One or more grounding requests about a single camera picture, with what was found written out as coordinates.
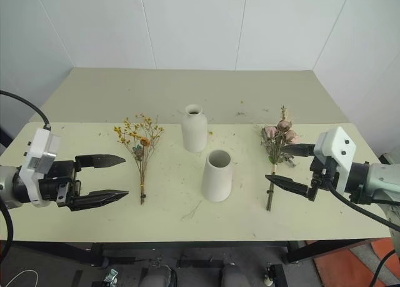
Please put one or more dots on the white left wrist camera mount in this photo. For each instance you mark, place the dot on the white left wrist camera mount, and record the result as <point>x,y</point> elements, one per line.
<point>38,162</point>

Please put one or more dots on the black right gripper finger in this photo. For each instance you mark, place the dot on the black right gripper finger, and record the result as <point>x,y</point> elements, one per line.
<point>298,149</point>
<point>287,184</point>

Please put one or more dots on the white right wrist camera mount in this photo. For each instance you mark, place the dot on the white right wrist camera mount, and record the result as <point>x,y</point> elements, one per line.
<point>336,155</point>

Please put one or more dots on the white narrow-neck bottle vase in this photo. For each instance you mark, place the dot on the white narrow-neck bottle vase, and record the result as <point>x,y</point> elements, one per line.
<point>194,129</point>

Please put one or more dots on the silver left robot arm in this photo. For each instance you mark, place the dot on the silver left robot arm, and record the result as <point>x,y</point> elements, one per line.
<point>9,187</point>

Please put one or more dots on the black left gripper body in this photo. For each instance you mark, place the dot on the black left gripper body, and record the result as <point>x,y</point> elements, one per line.
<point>56,184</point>

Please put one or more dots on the orange floor mat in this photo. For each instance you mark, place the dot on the orange floor mat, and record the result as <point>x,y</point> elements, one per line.
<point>359,262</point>

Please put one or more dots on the white wide-mouth tapered vase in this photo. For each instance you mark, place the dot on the white wide-mouth tapered vase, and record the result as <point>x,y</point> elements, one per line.
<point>217,177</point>

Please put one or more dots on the yellow dried flower bunch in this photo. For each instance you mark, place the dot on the yellow dried flower bunch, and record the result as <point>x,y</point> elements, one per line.
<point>142,149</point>

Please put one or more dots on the pink dried rose bunch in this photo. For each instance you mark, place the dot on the pink dried rose bunch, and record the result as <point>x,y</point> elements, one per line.
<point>279,143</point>

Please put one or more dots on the black table frame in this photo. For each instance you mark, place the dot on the black table frame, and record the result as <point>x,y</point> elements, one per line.
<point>187,252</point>

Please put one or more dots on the small dry twig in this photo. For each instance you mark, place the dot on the small dry twig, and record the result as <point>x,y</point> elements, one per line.
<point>191,212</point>

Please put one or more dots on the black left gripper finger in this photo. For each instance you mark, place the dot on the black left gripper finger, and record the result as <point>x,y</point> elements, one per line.
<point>100,160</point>
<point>100,199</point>

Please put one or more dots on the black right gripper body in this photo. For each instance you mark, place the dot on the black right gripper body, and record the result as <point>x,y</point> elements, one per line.
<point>322,174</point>

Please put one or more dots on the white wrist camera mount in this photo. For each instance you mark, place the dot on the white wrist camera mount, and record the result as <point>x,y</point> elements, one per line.
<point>38,162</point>
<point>336,155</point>

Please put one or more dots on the dark rounded grey knee shape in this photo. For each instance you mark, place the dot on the dark rounded grey knee shape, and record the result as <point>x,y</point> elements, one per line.
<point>233,276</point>
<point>159,276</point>

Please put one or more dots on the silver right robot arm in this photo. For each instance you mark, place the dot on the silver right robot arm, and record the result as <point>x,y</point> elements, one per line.
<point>375,182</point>

